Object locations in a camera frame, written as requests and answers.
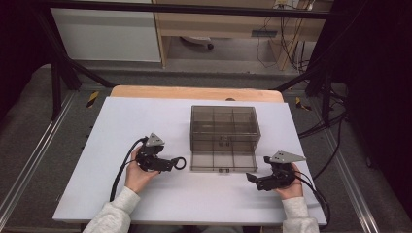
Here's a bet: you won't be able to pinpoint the black metal stand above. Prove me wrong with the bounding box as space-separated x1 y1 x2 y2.
35 9 116 121
273 62 348 128

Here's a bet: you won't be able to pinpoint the light wooden desk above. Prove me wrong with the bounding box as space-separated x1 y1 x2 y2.
152 0 334 71

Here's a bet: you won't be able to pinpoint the black metal crossbar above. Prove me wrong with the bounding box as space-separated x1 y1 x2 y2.
42 0 336 20

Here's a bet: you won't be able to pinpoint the left hand-held gripper cable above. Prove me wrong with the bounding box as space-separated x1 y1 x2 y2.
109 136 150 203

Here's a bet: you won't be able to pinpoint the white foam board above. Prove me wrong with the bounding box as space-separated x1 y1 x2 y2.
52 96 327 226

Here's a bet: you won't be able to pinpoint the person's right hand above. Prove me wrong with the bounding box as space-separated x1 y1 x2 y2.
274 162 304 201

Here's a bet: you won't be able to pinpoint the wooden table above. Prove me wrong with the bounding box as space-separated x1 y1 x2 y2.
110 84 286 104

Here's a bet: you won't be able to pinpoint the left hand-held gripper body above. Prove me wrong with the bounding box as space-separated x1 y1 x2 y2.
135 132 172 173

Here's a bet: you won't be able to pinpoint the black rubber ring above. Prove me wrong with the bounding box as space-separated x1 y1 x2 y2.
171 156 188 171

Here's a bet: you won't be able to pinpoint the white office chair base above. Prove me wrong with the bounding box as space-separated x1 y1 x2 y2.
179 35 215 50

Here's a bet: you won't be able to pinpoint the person's left hand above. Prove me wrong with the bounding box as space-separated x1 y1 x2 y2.
124 147 161 194

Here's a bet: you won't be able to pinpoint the right hand-held gripper cable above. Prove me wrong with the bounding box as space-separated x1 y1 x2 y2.
294 171 331 227

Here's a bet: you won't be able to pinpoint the aluminium floor rail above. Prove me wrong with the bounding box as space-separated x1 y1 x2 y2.
319 127 380 233
0 91 77 221

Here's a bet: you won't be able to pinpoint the hanging black desk cables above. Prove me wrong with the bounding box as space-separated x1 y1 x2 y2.
256 14 314 74

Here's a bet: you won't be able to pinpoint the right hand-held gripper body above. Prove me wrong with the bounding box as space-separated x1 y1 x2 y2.
256 150 307 192

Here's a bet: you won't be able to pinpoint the hand-held gripper cable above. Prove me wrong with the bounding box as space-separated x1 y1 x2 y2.
294 171 331 227
109 136 150 203

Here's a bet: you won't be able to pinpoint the white cabinet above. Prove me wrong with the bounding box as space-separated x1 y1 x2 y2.
51 8 162 63

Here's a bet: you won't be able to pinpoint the bundle of black floor cables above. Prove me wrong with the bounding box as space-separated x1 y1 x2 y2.
297 110 349 183

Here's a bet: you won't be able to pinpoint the yellow black tape strip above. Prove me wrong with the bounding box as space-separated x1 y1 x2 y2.
86 90 100 109
294 96 312 112

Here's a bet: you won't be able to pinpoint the transparent grey drawer box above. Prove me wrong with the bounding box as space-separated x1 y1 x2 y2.
189 105 262 153

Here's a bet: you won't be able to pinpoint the black curtain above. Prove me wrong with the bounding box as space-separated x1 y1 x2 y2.
307 0 412 212
0 0 54 121

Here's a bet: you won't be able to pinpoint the blue power strip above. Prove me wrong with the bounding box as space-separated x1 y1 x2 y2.
251 29 279 38

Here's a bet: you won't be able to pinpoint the transparent grey drawer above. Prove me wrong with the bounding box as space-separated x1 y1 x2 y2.
189 149 258 173

